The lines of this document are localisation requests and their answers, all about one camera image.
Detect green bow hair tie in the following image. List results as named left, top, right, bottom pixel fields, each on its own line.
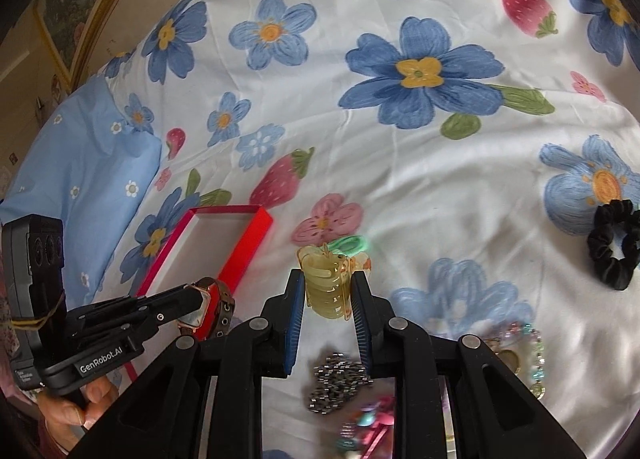
left=328, top=235, right=370, bottom=258

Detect yellow translucent hair claw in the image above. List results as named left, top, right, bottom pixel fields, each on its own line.
left=297, top=245, right=372, bottom=320

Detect red jewelry box tray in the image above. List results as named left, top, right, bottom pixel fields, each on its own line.
left=125, top=205, right=273, bottom=380

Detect white floral bed sheet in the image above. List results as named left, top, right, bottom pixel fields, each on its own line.
left=93, top=0, right=639, bottom=458

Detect pink hair clips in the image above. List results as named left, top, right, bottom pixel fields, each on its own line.
left=335, top=395, right=396, bottom=459

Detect black camera box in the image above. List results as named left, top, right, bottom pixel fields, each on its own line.
left=2, top=214, right=66, bottom=391

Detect left hand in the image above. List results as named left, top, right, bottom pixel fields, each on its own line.
left=36, top=377, right=118, bottom=458

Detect pastel beaded bracelet with charm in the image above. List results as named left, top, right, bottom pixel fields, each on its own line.
left=482, top=320, right=548, bottom=401

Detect light blue daisy pillow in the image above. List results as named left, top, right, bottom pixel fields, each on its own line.
left=1, top=76, right=162, bottom=309

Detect brown leather wristwatch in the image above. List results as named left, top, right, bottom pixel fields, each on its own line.
left=177, top=277, right=235, bottom=341

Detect silver metal chain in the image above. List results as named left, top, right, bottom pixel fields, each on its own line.
left=307, top=351, right=374, bottom=416

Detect black velvet scrunchie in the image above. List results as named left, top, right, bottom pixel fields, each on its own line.
left=587, top=199, right=639, bottom=291

